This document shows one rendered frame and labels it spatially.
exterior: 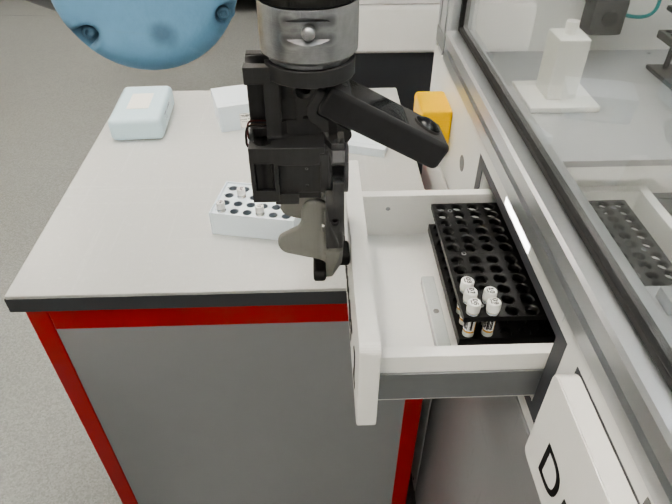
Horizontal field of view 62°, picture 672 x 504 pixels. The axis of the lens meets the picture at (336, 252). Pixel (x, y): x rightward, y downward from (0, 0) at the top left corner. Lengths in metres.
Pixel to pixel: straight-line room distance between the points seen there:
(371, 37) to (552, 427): 1.00
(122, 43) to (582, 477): 0.38
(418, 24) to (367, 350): 0.96
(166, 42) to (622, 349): 0.32
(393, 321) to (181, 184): 0.49
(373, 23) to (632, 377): 1.03
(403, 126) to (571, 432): 0.26
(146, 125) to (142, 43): 0.84
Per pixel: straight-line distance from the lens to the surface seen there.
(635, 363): 0.40
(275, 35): 0.43
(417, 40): 1.33
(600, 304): 0.43
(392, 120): 0.46
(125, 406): 0.99
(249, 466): 1.12
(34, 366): 1.83
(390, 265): 0.66
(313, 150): 0.46
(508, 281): 0.57
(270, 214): 0.81
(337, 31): 0.42
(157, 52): 0.25
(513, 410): 0.62
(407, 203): 0.68
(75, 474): 1.57
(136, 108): 1.13
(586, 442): 0.43
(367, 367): 0.46
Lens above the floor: 1.27
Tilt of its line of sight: 40 degrees down
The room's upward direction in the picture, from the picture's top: straight up
